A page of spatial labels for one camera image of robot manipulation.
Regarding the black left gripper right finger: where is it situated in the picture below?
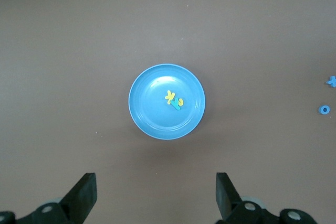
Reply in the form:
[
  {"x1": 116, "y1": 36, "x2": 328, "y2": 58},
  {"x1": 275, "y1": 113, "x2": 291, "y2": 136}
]
[{"x1": 215, "y1": 172, "x2": 320, "y2": 224}]

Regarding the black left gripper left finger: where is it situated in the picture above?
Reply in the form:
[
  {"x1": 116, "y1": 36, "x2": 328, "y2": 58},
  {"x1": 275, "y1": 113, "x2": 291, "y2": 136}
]
[{"x1": 0, "y1": 173, "x2": 98, "y2": 224}]

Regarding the yellow foam letter k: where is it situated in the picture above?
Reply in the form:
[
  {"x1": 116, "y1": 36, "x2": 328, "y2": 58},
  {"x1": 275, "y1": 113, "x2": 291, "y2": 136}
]
[{"x1": 164, "y1": 90, "x2": 176, "y2": 105}]

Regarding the blue plate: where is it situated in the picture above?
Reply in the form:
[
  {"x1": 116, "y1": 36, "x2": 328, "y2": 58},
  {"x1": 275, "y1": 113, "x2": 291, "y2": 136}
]
[{"x1": 128, "y1": 63, "x2": 206, "y2": 141}]

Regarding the brown table cover sheet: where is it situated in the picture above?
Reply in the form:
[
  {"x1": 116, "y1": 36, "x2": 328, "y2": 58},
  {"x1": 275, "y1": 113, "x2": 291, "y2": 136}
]
[{"x1": 0, "y1": 0, "x2": 336, "y2": 224}]

